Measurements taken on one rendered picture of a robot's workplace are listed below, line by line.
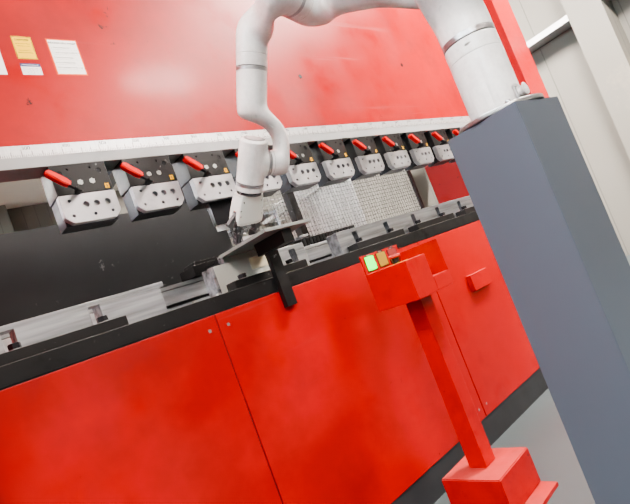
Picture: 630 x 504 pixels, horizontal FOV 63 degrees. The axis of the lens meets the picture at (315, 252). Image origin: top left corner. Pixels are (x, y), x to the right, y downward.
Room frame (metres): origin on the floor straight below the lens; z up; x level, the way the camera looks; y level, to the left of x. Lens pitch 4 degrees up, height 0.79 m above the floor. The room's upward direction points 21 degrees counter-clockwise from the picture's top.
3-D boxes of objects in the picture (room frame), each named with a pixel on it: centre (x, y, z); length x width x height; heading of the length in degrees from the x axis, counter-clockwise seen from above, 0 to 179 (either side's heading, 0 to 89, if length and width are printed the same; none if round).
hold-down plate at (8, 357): (1.21, 0.63, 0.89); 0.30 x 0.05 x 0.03; 133
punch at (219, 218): (1.66, 0.23, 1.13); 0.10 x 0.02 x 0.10; 133
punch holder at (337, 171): (2.05, -0.19, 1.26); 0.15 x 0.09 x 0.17; 133
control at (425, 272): (1.61, -0.25, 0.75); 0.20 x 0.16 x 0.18; 135
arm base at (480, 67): (1.12, -0.49, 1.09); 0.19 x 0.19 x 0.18
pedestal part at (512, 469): (1.59, -0.27, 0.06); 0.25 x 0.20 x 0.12; 45
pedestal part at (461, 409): (1.61, -0.25, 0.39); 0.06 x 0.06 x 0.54; 45
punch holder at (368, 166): (2.19, -0.34, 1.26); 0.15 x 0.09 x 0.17; 133
